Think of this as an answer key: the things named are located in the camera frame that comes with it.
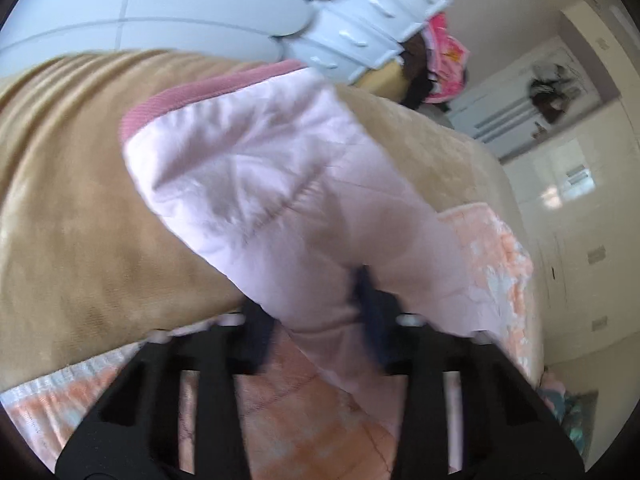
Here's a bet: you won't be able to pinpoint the white drawer chest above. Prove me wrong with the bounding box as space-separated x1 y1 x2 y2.
285 0 458 86

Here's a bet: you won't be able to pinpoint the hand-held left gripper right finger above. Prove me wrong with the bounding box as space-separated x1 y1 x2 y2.
350 265 586 480

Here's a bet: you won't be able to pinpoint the white wardrobe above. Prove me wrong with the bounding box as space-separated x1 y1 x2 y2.
500 0 640 361

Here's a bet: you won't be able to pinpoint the pink quilted jacket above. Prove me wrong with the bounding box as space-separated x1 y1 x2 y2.
119 59 501 441

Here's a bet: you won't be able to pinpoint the hanging bags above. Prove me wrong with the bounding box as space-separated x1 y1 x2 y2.
527 60 585 124

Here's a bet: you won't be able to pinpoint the dark cloth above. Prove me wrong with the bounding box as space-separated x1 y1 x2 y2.
399 35 437 111

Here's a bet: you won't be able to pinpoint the orange patterned blanket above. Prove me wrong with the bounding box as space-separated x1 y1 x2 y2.
0 202 537 480

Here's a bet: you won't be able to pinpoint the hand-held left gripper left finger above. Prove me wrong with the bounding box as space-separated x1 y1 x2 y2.
55 300 278 480

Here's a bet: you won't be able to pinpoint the white door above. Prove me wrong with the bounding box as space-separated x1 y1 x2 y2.
445 35 603 161

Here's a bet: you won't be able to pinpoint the tan bed sheet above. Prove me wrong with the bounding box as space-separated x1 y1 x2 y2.
0 50 546 393

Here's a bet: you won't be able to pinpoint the teal and pink duvet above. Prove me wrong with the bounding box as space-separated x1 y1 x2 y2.
540 370 601 456

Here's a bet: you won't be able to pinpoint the pink printed cloth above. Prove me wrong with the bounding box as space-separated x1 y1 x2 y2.
422 12 472 106

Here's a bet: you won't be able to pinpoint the white cloud-shaped table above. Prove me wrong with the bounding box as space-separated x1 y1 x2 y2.
0 0 352 67

